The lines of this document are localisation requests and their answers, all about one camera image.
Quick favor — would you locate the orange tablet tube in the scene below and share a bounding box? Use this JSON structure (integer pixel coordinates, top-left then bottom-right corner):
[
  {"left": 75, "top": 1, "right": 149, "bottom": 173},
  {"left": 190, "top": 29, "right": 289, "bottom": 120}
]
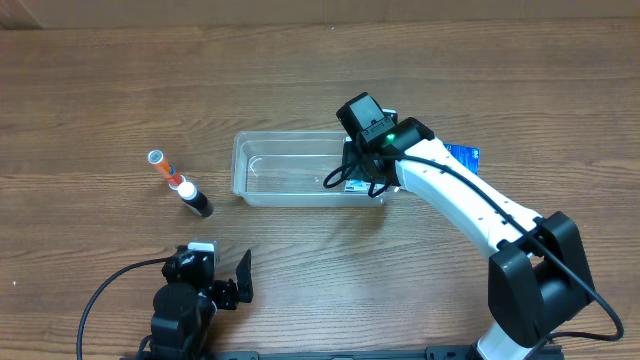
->
[{"left": 147, "top": 149, "right": 186, "bottom": 190}]

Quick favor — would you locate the dark brown syrup bottle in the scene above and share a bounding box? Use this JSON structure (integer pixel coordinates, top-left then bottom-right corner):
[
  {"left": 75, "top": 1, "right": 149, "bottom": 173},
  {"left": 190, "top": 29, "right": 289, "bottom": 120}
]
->
[{"left": 177, "top": 181, "right": 213, "bottom": 217}]

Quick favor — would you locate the white medicine box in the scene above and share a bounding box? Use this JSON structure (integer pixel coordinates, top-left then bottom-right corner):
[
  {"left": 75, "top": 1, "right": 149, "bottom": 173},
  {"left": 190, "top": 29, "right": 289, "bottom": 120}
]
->
[{"left": 344, "top": 179, "right": 371, "bottom": 193}]

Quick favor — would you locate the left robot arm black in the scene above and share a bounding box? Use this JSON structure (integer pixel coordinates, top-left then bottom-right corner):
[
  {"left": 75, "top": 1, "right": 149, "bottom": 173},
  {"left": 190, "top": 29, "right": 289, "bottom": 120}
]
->
[{"left": 135, "top": 242, "right": 254, "bottom": 360}]

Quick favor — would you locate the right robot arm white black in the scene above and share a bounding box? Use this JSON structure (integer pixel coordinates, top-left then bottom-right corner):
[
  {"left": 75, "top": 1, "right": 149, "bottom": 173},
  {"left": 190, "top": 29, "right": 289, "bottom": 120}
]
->
[{"left": 336, "top": 93, "right": 594, "bottom": 359}]

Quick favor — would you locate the blue lozenge box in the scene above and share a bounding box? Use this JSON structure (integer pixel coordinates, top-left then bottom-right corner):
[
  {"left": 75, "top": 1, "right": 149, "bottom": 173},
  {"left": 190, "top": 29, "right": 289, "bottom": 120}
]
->
[{"left": 444, "top": 143, "right": 481, "bottom": 175}]

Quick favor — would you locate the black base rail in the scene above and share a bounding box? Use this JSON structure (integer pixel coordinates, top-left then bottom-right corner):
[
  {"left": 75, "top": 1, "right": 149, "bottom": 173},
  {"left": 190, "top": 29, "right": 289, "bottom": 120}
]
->
[{"left": 119, "top": 343, "right": 565, "bottom": 360}]

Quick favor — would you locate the clear plastic container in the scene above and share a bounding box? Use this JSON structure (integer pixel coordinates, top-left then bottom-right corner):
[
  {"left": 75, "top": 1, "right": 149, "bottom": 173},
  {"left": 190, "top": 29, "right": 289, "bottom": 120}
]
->
[{"left": 232, "top": 131, "right": 398, "bottom": 207}]

